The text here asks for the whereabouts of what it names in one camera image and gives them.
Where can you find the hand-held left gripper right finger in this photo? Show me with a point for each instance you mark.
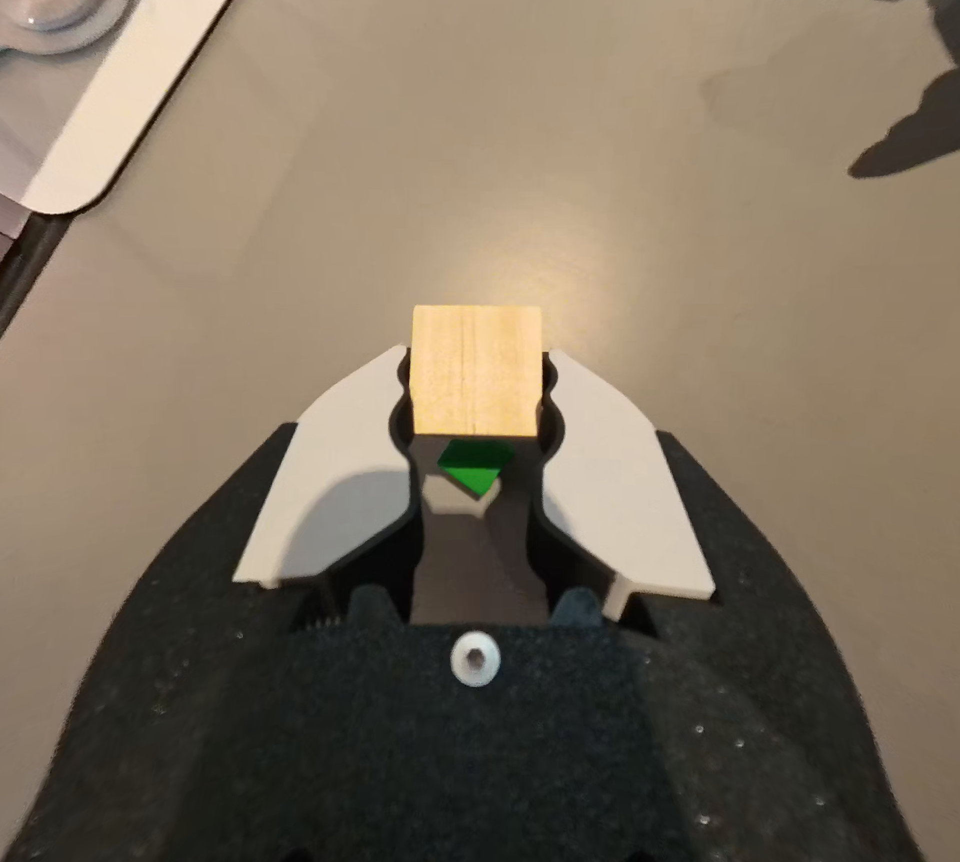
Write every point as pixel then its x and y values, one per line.
pixel 622 502

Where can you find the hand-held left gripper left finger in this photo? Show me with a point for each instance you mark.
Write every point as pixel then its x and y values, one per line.
pixel 330 487

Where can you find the green wooden cube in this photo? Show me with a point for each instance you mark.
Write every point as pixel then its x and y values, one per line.
pixel 472 468

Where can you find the medium natural wooden cube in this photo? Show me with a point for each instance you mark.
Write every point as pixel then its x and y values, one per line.
pixel 476 371

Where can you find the white desk stand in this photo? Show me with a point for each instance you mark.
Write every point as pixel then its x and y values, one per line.
pixel 187 15

